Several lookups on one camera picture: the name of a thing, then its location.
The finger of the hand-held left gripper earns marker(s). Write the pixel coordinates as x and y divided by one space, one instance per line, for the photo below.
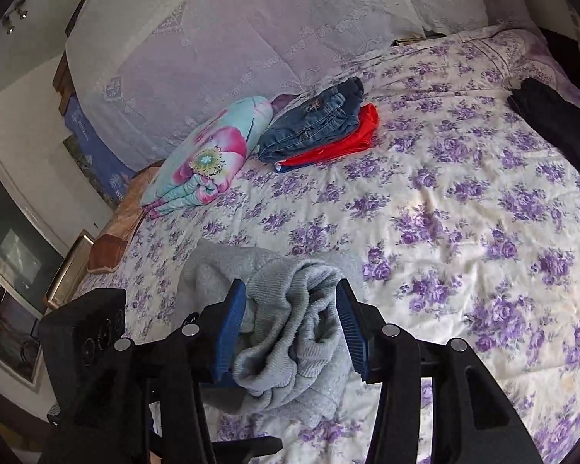
251 446

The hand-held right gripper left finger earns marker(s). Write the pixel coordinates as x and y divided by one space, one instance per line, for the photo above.
232 333

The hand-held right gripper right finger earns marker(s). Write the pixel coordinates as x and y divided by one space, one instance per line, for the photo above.
353 333

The grey pants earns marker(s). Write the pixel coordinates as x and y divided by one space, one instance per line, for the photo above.
280 348

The large framed dark picture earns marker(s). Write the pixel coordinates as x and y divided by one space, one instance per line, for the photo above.
14 251

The brown pillow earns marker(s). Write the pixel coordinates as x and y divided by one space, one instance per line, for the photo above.
121 232

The blue printed cloth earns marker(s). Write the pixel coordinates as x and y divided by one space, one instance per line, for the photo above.
101 164

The purple floral bedspread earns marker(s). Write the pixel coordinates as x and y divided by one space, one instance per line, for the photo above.
464 203

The folded teal floral quilt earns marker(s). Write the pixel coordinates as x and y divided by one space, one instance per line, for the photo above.
208 159

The folded red garment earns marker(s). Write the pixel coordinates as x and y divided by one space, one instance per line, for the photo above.
348 147

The folded blue jeans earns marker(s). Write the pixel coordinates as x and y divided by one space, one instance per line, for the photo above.
309 125

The purple cloth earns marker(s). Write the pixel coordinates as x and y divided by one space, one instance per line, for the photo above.
283 100

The wooden headboard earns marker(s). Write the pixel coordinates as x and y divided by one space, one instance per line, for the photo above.
62 82

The dark navy garment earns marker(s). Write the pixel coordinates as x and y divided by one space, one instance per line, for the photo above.
551 116

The white lace headboard cover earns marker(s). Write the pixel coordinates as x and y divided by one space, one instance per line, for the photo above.
246 34

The small dark object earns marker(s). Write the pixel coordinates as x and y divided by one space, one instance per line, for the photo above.
415 39

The ceiling lamp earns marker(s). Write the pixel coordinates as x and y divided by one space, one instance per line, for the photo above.
15 17

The lilac pillow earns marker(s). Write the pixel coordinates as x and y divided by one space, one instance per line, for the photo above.
536 58

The gold picture frame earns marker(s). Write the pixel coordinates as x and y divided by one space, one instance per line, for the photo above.
72 266

